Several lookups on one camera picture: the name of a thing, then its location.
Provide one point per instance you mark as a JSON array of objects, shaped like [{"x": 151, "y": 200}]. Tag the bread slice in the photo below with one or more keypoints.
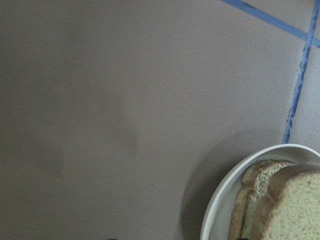
[
  {"x": 290, "y": 209},
  {"x": 254, "y": 185}
]

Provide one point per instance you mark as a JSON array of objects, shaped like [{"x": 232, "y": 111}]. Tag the white round plate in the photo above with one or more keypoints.
[{"x": 217, "y": 217}]

